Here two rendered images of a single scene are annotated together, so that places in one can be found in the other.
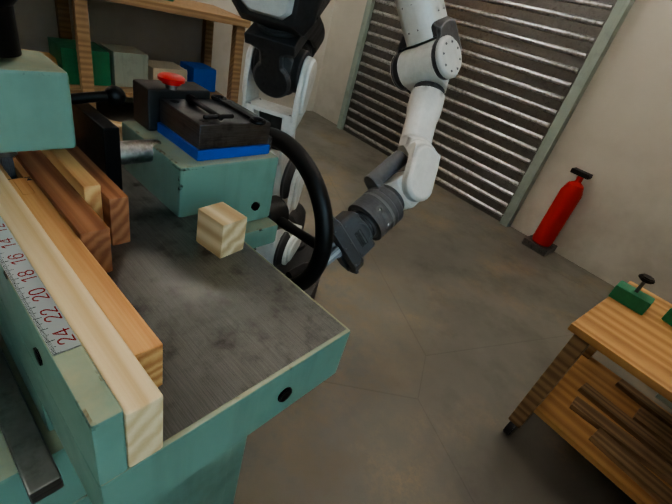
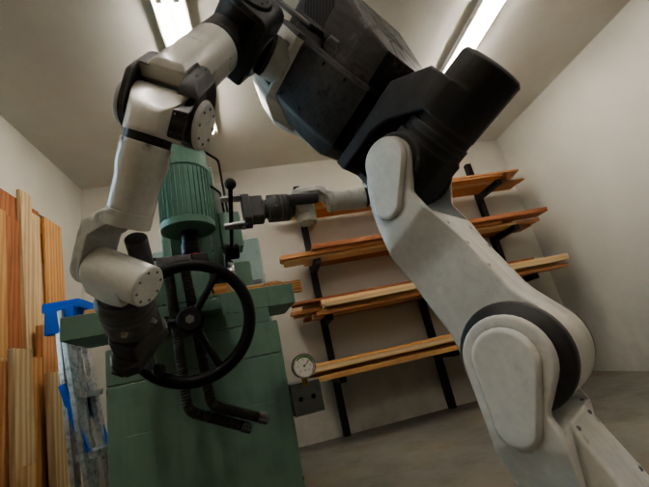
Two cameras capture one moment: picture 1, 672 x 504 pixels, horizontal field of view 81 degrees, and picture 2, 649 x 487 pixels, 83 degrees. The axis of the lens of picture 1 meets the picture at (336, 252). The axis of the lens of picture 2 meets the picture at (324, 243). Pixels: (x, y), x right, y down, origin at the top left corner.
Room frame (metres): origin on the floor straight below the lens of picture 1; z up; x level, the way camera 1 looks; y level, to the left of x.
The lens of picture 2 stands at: (1.35, -0.32, 0.67)
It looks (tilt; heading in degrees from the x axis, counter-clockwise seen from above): 17 degrees up; 127
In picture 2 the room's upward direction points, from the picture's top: 12 degrees counter-clockwise
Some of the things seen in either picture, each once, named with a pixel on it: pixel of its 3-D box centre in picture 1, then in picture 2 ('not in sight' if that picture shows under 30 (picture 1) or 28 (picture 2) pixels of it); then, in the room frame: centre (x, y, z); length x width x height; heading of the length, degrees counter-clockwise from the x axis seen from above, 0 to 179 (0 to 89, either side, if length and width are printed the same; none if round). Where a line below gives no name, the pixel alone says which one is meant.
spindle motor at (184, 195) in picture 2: not in sight; (184, 191); (0.31, 0.32, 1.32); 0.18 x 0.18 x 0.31
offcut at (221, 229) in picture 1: (221, 229); not in sight; (0.34, 0.12, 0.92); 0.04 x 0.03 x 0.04; 63
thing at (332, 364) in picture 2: not in sight; (428, 273); (-0.01, 2.95, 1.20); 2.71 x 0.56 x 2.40; 48
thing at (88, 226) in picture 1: (48, 192); not in sight; (0.31, 0.28, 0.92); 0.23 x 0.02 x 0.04; 56
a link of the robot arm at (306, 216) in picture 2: not in sight; (297, 207); (0.65, 0.51, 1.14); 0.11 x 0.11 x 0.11; 55
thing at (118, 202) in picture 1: (84, 183); not in sight; (0.34, 0.27, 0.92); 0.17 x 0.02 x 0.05; 56
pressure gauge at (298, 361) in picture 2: not in sight; (303, 369); (0.63, 0.42, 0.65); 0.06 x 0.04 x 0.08; 56
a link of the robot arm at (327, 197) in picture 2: not in sight; (314, 201); (0.68, 0.56, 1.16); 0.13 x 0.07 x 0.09; 48
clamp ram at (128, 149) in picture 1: (125, 152); not in sight; (0.38, 0.25, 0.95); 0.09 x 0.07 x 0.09; 56
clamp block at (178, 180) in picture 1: (200, 172); (184, 291); (0.46, 0.20, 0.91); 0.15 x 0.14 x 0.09; 56
